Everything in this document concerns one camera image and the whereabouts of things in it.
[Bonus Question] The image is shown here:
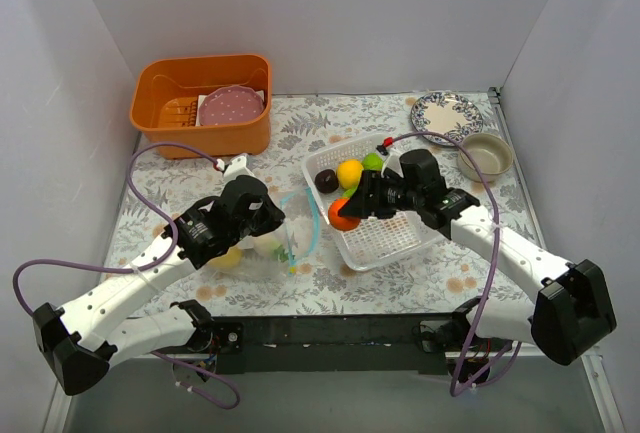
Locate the green avocado half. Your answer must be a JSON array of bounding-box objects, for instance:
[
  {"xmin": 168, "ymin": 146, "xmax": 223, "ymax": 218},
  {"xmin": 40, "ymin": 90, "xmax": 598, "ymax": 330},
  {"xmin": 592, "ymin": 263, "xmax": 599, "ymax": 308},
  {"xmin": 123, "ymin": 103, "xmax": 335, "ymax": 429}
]
[{"xmin": 342, "ymin": 185, "xmax": 358, "ymax": 199}]

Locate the orange tangerine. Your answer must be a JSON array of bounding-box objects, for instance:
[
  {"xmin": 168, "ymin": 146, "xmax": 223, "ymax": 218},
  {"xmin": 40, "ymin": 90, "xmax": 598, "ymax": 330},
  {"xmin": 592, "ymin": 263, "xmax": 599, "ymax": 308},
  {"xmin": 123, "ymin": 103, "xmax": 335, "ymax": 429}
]
[{"xmin": 328, "ymin": 198, "xmax": 361, "ymax": 232}]

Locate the white radish with leaves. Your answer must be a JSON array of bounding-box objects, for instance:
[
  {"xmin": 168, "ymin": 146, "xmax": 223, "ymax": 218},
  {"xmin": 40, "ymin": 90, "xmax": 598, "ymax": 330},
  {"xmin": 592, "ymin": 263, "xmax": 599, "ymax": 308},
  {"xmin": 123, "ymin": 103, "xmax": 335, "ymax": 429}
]
[{"xmin": 253, "ymin": 233, "xmax": 289, "ymax": 262}]

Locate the clear zip top bag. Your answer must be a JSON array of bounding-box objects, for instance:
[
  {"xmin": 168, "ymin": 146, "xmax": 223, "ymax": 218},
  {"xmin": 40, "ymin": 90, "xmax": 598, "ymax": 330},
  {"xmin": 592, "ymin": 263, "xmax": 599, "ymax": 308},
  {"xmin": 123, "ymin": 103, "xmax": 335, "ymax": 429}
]
[{"xmin": 202, "ymin": 188, "xmax": 321, "ymax": 281}]

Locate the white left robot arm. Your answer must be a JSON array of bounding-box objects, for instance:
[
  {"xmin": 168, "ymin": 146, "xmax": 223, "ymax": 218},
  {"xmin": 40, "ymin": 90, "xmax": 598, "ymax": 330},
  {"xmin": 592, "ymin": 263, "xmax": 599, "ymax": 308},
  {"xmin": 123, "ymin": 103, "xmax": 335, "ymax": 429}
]
[{"xmin": 32, "ymin": 175, "xmax": 285, "ymax": 396}]

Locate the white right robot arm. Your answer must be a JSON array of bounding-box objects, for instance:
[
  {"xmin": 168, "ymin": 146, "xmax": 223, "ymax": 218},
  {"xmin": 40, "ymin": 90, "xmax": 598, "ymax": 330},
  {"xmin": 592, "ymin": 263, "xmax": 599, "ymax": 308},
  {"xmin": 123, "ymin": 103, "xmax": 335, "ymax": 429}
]
[{"xmin": 335, "ymin": 149, "xmax": 617, "ymax": 365}]

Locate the bumpy green lime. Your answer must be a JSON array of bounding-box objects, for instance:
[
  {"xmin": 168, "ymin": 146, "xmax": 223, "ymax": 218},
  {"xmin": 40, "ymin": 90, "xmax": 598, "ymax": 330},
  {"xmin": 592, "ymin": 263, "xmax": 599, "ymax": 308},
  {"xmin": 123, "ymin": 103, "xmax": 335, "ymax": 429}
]
[{"xmin": 361, "ymin": 152, "xmax": 385, "ymax": 172}]

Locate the yellow lemon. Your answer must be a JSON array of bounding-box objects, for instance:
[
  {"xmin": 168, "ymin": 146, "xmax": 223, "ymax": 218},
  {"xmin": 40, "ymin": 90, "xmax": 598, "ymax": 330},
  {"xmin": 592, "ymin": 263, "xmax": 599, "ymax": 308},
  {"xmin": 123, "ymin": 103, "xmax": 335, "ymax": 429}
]
[{"xmin": 336, "ymin": 159, "xmax": 364, "ymax": 190}]

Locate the white perforated plastic basket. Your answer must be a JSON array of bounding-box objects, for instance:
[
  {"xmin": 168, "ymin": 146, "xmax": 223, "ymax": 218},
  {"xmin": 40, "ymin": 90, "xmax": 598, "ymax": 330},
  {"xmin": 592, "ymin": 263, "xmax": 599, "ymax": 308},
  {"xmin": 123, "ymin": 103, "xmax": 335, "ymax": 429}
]
[{"xmin": 302, "ymin": 132, "xmax": 439, "ymax": 271}]

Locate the blue floral ceramic plate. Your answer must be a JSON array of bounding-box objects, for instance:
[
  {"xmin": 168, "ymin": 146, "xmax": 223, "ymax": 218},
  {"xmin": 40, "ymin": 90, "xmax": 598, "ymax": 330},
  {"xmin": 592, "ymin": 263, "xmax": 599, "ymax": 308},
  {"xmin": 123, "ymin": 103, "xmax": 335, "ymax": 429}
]
[{"xmin": 410, "ymin": 92, "xmax": 484, "ymax": 147}]

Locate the beige ceramic bowl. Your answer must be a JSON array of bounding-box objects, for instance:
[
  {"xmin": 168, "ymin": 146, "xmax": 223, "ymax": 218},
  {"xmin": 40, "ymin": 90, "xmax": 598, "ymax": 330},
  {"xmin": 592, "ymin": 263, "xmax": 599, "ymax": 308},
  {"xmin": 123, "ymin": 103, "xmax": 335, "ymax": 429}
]
[{"xmin": 457, "ymin": 133, "xmax": 513, "ymax": 182}]

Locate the floral table mat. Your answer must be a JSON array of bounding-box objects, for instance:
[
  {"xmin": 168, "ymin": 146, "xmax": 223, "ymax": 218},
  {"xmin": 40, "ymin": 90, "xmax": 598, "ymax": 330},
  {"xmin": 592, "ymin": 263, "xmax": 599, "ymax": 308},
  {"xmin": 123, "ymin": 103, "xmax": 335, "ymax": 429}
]
[{"xmin": 107, "ymin": 93, "xmax": 525, "ymax": 316}]

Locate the pink polka dot plate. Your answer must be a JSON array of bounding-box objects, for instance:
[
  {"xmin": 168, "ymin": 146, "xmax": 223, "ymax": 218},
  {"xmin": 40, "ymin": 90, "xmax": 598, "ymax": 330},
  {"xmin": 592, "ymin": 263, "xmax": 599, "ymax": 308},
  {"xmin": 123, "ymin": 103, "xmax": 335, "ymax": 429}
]
[{"xmin": 196, "ymin": 85, "xmax": 265, "ymax": 126}]

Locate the orange plastic tub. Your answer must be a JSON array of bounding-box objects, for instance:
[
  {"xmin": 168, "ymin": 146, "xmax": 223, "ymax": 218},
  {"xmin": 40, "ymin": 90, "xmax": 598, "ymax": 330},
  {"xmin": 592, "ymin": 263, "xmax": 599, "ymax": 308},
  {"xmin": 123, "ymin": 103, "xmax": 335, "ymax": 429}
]
[{"xmin": 130, "ymin": 54, "xmax": 272, "ymax": 156}]

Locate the orange dish rack insert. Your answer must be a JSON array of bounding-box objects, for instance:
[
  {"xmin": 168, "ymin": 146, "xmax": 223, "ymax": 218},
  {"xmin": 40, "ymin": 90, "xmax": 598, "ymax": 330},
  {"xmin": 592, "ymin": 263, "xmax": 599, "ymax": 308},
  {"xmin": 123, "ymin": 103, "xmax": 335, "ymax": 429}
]
[{"xmin": 157, "ymin": 96, "xmax": 198, "ymax": 129}]

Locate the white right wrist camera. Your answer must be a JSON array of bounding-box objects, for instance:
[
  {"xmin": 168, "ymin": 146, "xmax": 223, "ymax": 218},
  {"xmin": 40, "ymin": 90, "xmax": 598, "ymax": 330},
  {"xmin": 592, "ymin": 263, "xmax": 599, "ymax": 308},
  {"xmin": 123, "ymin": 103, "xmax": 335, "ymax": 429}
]
[{"xmin": 376, "ymin": 137, "xmax": 402, "ymax": 176}]

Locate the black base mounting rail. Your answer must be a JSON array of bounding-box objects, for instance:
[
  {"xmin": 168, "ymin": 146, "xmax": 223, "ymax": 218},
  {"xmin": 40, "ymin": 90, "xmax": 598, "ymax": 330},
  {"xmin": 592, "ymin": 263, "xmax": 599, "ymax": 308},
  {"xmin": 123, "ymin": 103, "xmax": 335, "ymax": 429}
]
[{"xmin": 154, "ymin": 312, "xmax": 501, "ymax": 379}]

